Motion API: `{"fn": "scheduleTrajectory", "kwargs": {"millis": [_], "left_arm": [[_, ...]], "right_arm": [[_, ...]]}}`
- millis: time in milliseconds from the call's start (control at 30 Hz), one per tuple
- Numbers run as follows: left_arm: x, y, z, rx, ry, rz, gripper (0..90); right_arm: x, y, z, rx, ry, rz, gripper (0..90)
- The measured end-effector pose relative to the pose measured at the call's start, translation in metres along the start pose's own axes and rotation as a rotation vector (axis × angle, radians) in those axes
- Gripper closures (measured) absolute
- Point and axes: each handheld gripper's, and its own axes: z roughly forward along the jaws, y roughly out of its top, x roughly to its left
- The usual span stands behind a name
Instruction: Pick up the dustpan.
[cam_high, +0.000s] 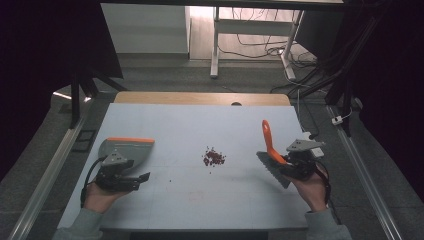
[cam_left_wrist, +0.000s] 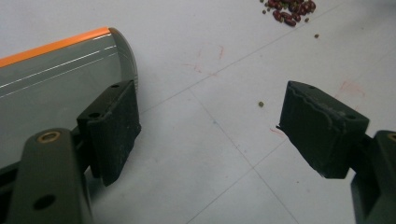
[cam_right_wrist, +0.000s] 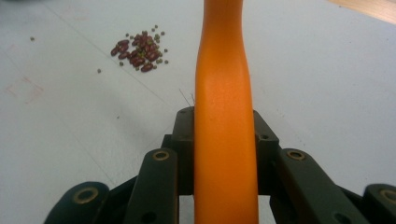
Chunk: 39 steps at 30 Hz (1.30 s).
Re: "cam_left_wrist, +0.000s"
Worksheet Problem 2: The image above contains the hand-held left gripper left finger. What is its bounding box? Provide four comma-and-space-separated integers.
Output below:
77, 79, 142, 187

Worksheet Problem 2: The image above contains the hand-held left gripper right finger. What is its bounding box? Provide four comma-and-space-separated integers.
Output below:
276, 80, 371, 180

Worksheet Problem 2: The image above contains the grey dustpan with orange edge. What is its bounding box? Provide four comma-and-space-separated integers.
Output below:
0, 26, 139, 170

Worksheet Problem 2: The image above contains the pile of red and green beans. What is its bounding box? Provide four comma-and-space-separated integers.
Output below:
260, 0, 318, 28

